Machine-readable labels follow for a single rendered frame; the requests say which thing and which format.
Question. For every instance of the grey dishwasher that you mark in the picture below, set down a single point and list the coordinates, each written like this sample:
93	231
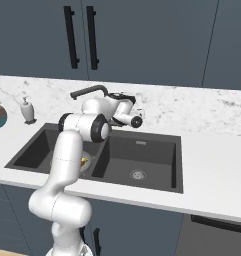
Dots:
208	240

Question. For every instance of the dark blue lower cupboard door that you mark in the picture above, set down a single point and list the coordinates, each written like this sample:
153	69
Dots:
138	230
12	216

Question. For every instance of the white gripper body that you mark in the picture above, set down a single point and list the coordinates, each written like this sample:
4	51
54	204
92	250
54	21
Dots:
140	112

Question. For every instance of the round metal sink drain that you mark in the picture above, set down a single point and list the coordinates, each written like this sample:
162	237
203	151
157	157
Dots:
138	174

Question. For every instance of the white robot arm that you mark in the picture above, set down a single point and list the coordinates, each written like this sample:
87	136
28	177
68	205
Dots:
66	156

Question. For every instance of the dark blue upper cupboard door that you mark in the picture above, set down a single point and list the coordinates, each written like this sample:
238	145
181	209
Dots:
152	40
32	36
228	43

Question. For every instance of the dark grey double sink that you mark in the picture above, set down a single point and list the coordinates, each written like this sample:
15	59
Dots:
148	160

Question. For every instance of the dark blue cupboard door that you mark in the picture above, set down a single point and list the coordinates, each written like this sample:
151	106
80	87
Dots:
32	36
228	43
12	216
152	40
138	230

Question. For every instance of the black sink faucet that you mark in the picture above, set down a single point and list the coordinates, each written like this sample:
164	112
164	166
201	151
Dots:
88	89

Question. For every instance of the white soap dispenser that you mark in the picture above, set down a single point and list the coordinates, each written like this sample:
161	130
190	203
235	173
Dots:
27	110

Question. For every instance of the yellow banana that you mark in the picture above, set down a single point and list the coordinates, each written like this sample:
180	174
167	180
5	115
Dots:
83	161

